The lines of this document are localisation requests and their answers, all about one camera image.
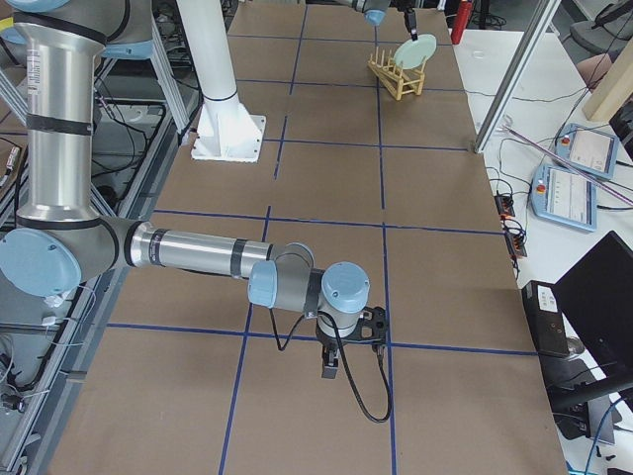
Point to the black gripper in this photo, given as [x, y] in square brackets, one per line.
[327, 343]
[409, 19]

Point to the light green plate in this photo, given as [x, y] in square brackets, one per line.
[412, 54]

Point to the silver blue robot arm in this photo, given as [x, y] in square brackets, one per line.
[61, 241]
[375, 11]

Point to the wooden dish rack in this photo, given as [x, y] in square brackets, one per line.
[397, 80]

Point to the red cylinder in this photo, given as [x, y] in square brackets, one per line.
[461, 21]

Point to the wooden beam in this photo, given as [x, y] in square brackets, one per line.
[613, 90]

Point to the orange black adapter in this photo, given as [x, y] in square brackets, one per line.
[514, 233]

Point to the black box device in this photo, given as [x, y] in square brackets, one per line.
[544, 318]

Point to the far blue teach pendant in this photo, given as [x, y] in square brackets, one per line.
[589, 149]

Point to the blue teach pendant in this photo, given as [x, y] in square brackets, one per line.
[589, 149]
[564, 197]

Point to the near blue teach pendant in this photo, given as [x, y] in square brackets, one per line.
[564, 197]

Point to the white reacher stick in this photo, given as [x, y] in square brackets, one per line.
[570, 166]

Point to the black laptop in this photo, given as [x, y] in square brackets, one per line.
[595, 296]

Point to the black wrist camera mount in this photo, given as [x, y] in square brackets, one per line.
[370, 326]

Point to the aluminium frame post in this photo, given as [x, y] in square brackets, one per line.
[538, 25]

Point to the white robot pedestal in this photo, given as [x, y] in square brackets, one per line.
[226, 131]

